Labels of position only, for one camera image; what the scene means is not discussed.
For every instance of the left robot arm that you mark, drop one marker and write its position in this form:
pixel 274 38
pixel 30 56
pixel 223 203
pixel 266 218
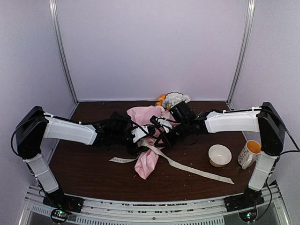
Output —
pixel 38 126

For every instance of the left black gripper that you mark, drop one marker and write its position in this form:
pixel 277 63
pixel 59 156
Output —
pixel 135 150

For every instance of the cream printed ribbon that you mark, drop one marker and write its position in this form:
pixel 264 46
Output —
pixel 172 163

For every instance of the pink wrapping paper sheet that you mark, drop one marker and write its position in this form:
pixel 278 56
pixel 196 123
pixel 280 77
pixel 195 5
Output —
pixel 147 161

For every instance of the orange flower stem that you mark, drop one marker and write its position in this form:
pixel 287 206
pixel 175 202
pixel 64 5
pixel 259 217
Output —
pixel 160 100

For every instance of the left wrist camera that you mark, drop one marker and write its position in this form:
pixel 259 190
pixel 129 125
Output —
pixel 142 132

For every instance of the aluminium frame post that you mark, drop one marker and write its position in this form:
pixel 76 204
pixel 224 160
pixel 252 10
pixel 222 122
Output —
pixel 62 54
pixel 243 50

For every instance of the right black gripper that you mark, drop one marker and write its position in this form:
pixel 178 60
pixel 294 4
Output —
pixel 169 144

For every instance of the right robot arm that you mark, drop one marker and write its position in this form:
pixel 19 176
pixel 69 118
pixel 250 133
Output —
pixel 263 120

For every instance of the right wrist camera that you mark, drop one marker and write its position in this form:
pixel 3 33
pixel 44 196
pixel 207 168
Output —
pixel 161 123

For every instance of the round white bowl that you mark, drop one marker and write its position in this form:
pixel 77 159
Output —
pixel 219 155

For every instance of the white mug yellow inside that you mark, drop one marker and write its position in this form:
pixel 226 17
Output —
pixel 249 154

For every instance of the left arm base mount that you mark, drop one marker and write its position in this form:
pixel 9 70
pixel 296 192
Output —
pixel 69 204

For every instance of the left aluminium frame post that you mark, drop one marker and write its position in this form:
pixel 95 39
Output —
pixel 62 54

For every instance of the aluminium front rail base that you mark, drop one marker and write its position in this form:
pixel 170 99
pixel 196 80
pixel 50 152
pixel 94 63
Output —
pixel 211 211

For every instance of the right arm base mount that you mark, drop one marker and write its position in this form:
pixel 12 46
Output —
pixel 243 201

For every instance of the white flower stem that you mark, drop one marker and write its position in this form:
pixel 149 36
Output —
pixel 168 106

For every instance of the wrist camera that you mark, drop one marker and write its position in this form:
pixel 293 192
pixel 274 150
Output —
pixel 161 123
pixel 142 132

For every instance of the right aluminium frame post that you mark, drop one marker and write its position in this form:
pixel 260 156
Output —
pixel 243 50

